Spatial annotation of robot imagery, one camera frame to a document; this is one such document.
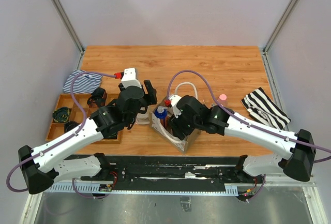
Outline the canvas tote bag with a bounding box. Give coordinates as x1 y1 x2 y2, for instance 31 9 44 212
149 98 201 154

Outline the pink cap clear bottle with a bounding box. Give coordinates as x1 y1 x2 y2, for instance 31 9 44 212
217 94 228 108

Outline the orange bottle blue cap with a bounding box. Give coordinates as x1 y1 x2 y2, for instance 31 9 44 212
154 106 169 128

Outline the blue striped cloth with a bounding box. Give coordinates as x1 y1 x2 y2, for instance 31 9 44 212
63 70 103 94

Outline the wooden compartment tray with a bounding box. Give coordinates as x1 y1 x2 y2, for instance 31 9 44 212
46 94 123 144

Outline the black white striped cloth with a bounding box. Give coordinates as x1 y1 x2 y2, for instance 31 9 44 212
241 87 291 130

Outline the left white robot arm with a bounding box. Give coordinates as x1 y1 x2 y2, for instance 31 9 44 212
18 80 157 195

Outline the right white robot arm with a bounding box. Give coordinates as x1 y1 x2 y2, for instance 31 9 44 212
164 95 316 183

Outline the black rolled belt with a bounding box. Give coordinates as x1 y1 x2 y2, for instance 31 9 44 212
87 87 107 108

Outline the black rolled item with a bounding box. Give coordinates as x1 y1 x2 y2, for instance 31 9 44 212
64 121 79 133

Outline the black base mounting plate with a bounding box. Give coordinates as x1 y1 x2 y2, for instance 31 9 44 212
81 155 262 192

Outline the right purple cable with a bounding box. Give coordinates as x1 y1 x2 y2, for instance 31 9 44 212
165 69 331 203

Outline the purple cable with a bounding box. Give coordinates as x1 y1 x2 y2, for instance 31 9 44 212
165 69 331 203
6 71 124 215

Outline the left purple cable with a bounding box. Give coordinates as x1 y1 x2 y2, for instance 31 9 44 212
6 71 124 215

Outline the grey slotted cable duct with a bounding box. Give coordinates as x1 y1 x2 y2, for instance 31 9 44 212
49 182 239 197

